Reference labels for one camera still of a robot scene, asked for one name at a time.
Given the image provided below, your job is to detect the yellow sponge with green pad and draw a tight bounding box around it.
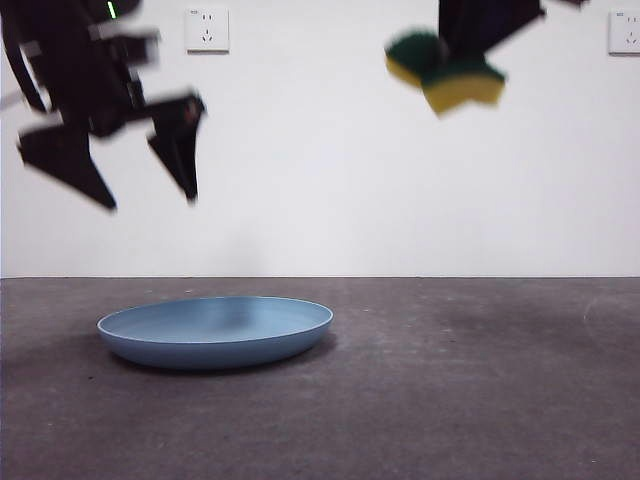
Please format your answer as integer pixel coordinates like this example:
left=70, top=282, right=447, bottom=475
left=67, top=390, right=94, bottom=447
left=383, top=28, right=507, bottom=119

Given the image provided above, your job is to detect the light blue round plate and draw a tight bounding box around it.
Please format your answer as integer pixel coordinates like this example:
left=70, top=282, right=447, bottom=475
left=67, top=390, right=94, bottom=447
left=96, top=295, right=335, bottom=371

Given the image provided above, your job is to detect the white wall socket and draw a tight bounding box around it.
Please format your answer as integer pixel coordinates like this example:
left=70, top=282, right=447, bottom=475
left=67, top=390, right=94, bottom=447
left=607, top=8, right=640, bottom=56
left=185, top=6, right=231, bottom=55

